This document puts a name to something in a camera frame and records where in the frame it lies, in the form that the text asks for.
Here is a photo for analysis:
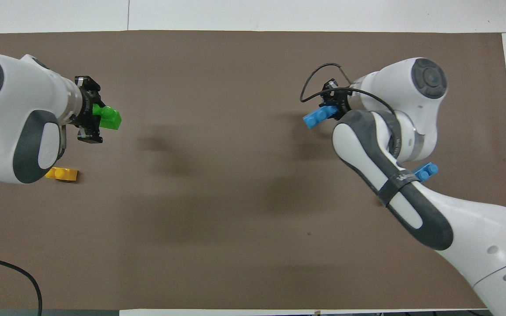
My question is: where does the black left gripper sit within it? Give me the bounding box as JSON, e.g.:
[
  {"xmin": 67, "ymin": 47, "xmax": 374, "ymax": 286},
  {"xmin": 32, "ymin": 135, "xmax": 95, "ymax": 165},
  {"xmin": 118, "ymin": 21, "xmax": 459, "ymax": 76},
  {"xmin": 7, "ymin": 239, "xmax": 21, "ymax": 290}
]
[{"xmin": 74, "ymin": 75, "xmax": 104, "ymax": 144}]

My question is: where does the black loose cable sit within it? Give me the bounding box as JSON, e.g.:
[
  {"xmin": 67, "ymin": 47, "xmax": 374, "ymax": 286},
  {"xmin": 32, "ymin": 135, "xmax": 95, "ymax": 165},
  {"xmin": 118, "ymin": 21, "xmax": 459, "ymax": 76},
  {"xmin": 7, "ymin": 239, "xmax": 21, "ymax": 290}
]
[{"xmin": 0, "ymin": 254, "xmax": 43, "ymax": 316}]

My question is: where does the green two-stud toy block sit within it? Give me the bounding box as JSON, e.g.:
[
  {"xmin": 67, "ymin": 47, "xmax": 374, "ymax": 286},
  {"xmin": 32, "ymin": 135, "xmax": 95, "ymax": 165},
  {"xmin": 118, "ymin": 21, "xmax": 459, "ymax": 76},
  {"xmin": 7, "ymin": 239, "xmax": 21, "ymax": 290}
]
[{"xmin": 93, "ymin": 104, "xmax": 122, "ymax": 131}]

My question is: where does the yellow two-stud toy block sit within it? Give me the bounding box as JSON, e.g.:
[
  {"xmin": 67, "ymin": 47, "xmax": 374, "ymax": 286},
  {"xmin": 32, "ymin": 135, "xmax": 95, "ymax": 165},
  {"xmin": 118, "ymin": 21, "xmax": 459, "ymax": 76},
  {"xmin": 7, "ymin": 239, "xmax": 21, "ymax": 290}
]
[{"xmin": 44, "ymin": 167, "xmax": 79, "ymax": 182}]

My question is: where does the blue three-stud toy block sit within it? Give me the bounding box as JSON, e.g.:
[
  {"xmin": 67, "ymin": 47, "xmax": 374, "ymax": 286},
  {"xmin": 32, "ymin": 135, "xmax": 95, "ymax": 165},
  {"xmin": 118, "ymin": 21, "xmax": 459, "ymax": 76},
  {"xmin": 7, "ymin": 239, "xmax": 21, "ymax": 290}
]
[
  {"xmin": 303, "ymin": 105, "xmax": 339, "ymax": 129},
  {"xmin": 413, "ymin": 162, "xmax": 439, "ymax": 183}
]

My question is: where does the brown table mat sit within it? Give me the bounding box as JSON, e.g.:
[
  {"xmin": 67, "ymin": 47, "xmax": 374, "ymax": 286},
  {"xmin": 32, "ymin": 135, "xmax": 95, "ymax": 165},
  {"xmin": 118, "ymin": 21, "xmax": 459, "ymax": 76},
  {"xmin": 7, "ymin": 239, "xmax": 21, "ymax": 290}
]
[{"xmin": 0, "ymin": 30, "xmax": 506, "ymax": 311}]

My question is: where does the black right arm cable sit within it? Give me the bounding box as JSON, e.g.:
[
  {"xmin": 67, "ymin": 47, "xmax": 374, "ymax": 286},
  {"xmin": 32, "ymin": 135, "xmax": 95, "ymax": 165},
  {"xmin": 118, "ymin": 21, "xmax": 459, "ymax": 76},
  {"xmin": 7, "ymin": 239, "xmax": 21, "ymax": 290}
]
[{"xmin": 300, "ymin": 63, "xmax": 396, "ymax": 115}]

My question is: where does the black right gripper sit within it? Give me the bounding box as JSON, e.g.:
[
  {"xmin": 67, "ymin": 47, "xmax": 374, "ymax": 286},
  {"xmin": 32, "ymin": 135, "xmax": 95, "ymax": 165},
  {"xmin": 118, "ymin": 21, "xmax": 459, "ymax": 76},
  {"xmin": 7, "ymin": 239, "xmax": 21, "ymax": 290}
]
[{"xmin": 319, "ymin": 79, "xmax": 353, "ymax": 122}]

